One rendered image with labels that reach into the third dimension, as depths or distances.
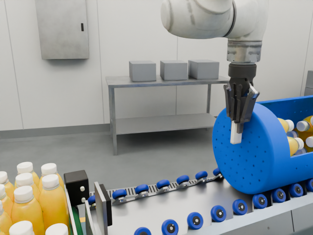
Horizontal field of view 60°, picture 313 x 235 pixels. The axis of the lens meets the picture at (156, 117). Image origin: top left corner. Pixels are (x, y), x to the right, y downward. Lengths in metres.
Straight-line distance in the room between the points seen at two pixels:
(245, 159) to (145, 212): 0.34
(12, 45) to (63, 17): 0.82
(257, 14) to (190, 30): 0.18
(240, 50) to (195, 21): 0.17
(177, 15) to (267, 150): 0.43
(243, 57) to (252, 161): 0.31
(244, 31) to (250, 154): 0.35
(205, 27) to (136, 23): 3.46
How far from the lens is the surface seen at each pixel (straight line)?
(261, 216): 0.91
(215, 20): 0.66
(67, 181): 0.91
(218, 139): 0.97
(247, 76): 0.77
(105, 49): 4.06
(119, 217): 0.85
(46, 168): 0.80
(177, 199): 0.92
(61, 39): 3.85
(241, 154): 0.89
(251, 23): 0.74
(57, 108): 4.21
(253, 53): 0.77
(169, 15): 0.65
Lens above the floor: 1.43
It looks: 17 degrees down
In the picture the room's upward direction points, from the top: straight up
